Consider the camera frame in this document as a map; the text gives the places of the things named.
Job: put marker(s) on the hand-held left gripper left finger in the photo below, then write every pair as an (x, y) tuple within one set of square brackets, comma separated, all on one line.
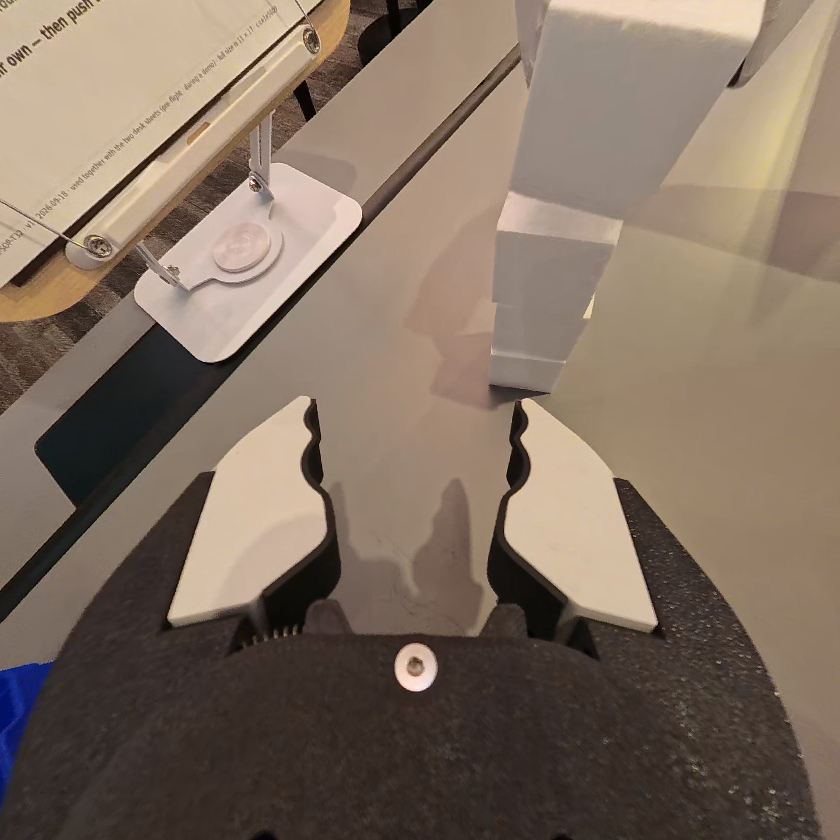
[(256, 531)]

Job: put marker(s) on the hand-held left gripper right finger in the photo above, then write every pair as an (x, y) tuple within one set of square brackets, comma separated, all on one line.
[(577, 531)]

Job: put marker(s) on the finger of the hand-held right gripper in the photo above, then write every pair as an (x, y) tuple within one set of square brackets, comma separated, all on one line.
[(528, 26), (761, 39)]

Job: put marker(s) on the white foam cube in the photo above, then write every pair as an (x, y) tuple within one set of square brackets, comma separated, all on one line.
[(610, 118), (551, 262), (522, 374), (531, 328)]

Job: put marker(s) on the wooden board document stand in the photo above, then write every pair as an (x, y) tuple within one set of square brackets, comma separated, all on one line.
[(262, 275)]

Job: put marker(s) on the blue plastic bin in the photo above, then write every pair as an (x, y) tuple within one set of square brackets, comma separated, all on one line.
[(16, 709)]

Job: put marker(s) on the printed instruction sheet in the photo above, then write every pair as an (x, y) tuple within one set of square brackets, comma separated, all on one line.
[(98, 98)]

